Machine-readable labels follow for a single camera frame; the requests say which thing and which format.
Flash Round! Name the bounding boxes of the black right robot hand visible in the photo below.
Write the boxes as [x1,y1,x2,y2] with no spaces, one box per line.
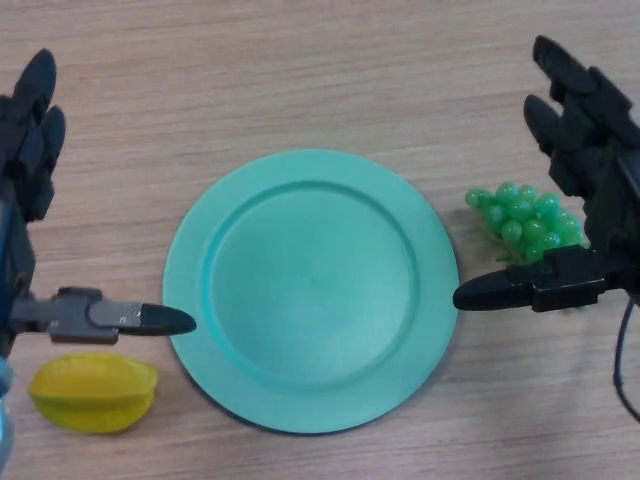
[452,34,640,314]

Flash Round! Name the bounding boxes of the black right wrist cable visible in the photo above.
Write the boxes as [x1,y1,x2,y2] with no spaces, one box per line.
[613,299,640,421]

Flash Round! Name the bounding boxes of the green grape bunch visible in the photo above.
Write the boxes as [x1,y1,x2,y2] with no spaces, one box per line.
[464,182,591,314]

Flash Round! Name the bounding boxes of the yellow starfruit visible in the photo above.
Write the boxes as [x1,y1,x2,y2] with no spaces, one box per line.
[28,352,160,435]

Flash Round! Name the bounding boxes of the green round plate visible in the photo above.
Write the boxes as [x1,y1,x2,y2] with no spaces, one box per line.
[162,147,459,434]

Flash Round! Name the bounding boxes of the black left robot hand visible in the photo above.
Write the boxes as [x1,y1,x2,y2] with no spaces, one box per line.
[0,48,197,359]

